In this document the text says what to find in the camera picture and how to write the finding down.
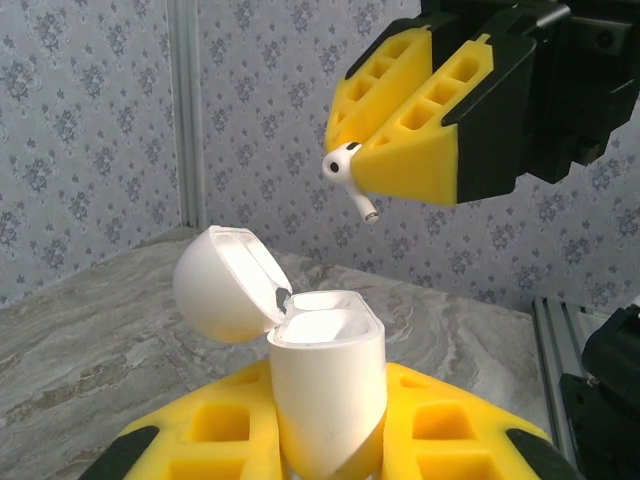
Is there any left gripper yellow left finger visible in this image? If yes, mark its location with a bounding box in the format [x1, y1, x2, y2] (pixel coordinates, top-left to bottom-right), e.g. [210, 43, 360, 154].
[77, 358, 287, 480]

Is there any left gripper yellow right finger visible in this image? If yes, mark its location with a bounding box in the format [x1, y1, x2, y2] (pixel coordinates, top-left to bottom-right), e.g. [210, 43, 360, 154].
[380, 361, 587, 480]

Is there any white wireless earbud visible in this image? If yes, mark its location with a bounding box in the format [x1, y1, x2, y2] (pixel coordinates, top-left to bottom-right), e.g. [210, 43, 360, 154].
[321, 141, 380, 225]

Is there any white earbud charging case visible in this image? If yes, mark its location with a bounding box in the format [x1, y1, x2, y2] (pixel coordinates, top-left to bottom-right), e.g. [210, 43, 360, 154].
[172, 224, 387, 476]

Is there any wide aluminium mounting rail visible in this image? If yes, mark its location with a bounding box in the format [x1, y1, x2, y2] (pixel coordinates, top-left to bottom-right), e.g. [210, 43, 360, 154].
[530, 294, 640, 461]

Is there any aluminium frame post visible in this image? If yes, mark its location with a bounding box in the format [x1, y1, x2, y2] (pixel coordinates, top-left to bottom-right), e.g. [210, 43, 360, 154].
[167, 0, 209, 229]

